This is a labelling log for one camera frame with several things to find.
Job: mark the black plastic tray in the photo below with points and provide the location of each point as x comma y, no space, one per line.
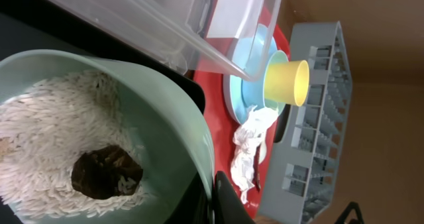
39,24

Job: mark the white napkin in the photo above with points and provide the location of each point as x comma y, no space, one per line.
247,138

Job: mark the cooked white rice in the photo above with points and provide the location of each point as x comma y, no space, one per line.
43,133

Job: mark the yellow plastic cup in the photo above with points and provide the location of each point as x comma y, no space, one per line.
287,82

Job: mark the green rice bowl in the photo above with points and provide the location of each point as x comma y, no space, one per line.
171,139

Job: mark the dark brown food lump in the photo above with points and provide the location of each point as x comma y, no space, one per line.
105,173

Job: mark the red snack wrapper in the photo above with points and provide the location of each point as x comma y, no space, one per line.
256,178

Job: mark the white plastic spoon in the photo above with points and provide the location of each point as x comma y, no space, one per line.
262,152

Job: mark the light blue plate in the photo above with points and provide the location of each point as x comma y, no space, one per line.
238,98

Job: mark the red serving tray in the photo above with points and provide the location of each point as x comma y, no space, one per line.
222,126

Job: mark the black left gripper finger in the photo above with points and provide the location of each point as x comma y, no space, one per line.
227,206

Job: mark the clear plastic storage bin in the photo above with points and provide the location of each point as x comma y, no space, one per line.
207,35

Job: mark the grey dishwasher rack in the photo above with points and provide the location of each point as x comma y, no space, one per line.
303,168

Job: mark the small teal bowl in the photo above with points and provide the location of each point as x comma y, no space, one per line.
253,92

